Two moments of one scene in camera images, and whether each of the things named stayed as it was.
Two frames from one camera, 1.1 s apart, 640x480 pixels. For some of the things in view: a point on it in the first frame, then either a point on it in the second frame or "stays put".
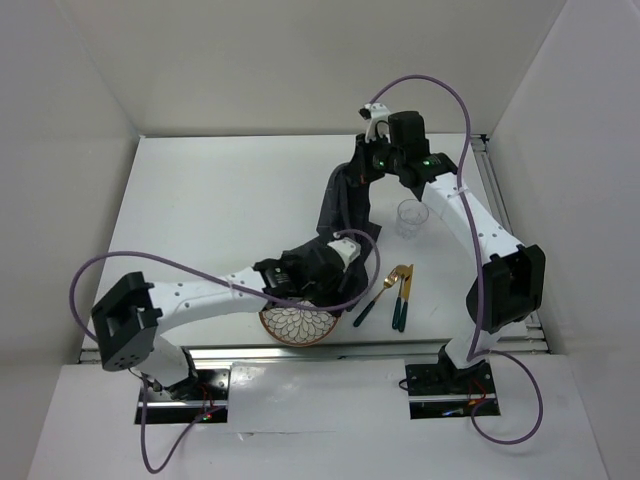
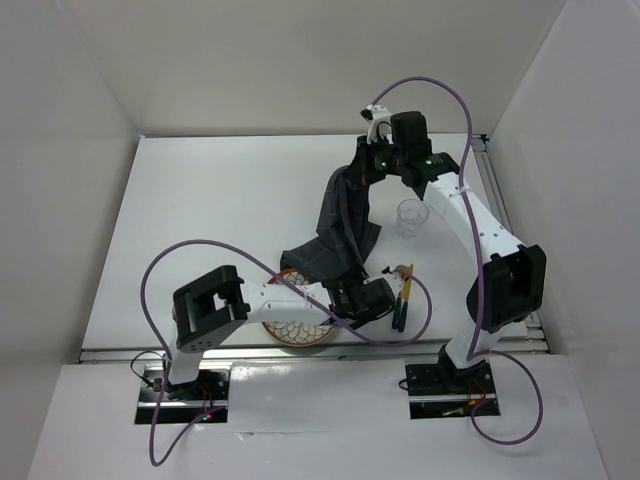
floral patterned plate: [299, 328] stays put
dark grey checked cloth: [345, 209] stays put
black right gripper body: [383, 157] stays put
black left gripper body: [326, 293] → [355, 279]
